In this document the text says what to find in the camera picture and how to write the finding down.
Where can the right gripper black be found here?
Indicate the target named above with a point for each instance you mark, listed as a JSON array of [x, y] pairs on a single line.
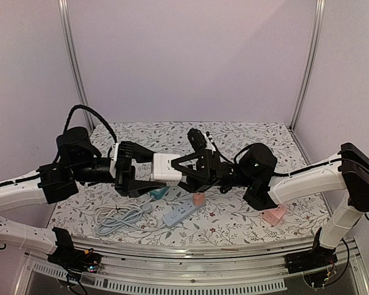
[[207, 168]]

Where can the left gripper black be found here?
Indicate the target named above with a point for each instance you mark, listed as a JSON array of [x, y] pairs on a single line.
[[125, 182]]

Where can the white cube socket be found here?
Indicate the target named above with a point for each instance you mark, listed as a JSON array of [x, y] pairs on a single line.
[[162, 170]]

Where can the small pink charger plug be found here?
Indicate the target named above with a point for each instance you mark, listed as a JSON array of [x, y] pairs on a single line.
[[198, 199]]

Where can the light blue power strip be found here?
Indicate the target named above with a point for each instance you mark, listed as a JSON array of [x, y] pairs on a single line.
[[181, 212]]

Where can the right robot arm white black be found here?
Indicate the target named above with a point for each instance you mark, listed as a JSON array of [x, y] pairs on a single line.
[[254, 169]]

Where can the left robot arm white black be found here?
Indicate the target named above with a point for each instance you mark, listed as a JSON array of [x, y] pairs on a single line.
[[79, 162]]

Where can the teal power strip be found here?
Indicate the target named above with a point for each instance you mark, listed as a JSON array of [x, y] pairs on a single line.
[[159, 193]]

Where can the floral patterned table mat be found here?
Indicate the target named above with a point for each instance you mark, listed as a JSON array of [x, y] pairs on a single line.
[[225, 219]]

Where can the pink cube socket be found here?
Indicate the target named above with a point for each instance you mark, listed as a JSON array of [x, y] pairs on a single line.
[[274, 215]]

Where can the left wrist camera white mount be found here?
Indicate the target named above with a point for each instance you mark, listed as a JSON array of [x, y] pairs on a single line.
[[113, 160]]

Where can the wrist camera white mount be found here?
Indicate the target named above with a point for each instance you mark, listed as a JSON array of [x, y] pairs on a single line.
[[113, 160], [200, 141]]

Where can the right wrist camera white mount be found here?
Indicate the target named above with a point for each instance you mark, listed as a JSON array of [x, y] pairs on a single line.
[[200, 141]]

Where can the front aluminium rail base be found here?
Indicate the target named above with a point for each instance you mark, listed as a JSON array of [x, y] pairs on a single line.
[[257, 268]]

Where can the left aluminium frame post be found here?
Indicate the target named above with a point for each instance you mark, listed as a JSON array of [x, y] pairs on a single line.
[[71, 51]]

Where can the aluminium frame post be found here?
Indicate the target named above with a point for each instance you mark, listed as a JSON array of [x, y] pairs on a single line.
[[310, 62], [71, 51]]

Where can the right aluminium frame post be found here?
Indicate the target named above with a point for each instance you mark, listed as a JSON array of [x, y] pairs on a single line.
[[310, 62]]

